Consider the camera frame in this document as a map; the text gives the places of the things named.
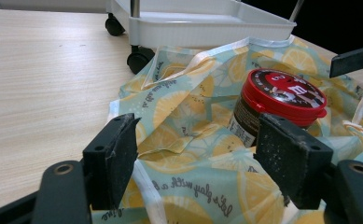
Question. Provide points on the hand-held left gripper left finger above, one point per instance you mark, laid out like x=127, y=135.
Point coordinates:
x=110, y=161

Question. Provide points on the lemon print cloth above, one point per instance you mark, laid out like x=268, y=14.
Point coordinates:
x=201, y=124

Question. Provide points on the white rolling cart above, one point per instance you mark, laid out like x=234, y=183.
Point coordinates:
x=201, y=31

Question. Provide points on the brown candy jar red lid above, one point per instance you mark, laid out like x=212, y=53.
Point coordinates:
x=282, y=93

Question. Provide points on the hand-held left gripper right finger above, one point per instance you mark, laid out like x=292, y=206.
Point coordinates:
x=289, y=161

